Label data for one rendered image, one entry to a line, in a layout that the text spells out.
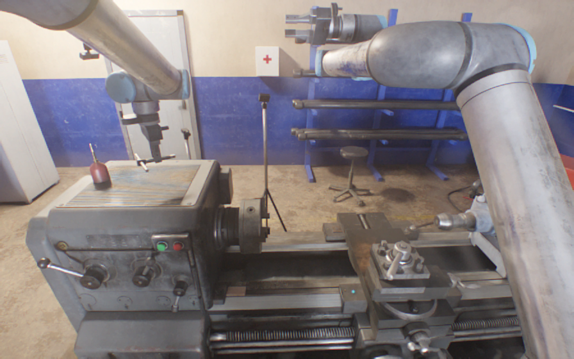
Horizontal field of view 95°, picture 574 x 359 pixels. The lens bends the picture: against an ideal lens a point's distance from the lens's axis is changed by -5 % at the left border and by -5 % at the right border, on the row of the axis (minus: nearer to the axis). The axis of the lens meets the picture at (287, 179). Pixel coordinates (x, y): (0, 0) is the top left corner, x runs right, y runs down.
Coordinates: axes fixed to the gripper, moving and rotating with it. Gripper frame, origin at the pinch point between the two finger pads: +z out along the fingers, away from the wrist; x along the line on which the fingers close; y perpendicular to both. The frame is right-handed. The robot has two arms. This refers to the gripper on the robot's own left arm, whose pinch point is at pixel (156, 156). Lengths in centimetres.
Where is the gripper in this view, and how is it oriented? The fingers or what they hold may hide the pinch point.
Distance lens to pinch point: 118.4
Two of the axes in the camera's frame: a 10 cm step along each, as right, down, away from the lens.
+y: 8.0, -2.7, 5.4
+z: -0.1, 8.8, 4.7
